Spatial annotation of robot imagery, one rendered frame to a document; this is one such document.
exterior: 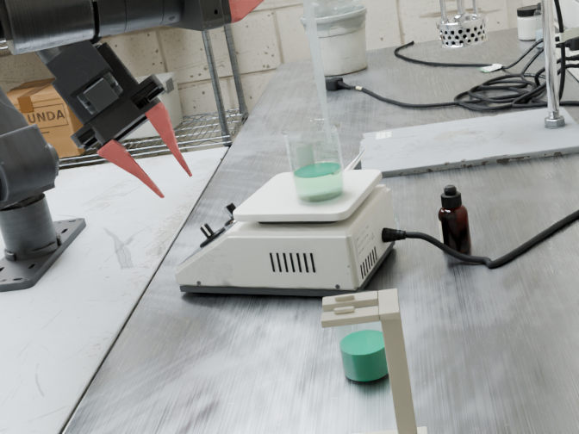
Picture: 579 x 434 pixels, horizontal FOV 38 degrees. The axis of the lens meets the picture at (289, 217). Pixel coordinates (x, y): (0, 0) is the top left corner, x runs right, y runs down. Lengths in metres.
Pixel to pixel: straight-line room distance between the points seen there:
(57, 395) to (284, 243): 0.24
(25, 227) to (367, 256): 0.44
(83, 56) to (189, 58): 2.55
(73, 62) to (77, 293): 0.29
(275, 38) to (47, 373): 2.55
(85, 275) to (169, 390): 0.31
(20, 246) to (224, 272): 0.32
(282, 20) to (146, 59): 0.55
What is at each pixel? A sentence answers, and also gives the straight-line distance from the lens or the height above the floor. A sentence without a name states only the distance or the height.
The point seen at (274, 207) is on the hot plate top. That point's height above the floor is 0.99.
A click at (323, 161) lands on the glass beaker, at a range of 0.78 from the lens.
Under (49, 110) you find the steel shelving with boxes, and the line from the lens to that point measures 3.07.
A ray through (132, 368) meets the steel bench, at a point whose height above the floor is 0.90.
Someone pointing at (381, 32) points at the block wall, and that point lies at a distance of 3.22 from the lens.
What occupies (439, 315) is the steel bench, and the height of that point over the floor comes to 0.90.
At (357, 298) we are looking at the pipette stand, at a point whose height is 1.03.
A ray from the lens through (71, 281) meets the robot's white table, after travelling 0.99.
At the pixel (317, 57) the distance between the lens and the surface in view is 0.60.
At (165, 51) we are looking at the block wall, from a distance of 3.33.
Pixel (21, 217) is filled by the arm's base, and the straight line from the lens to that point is 1.06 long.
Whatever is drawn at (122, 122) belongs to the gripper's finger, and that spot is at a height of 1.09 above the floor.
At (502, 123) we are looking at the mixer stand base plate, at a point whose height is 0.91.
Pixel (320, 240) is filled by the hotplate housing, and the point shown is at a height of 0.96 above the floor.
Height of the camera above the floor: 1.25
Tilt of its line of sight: 20 degrees down
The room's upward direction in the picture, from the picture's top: 10 degrees counter-clockwise
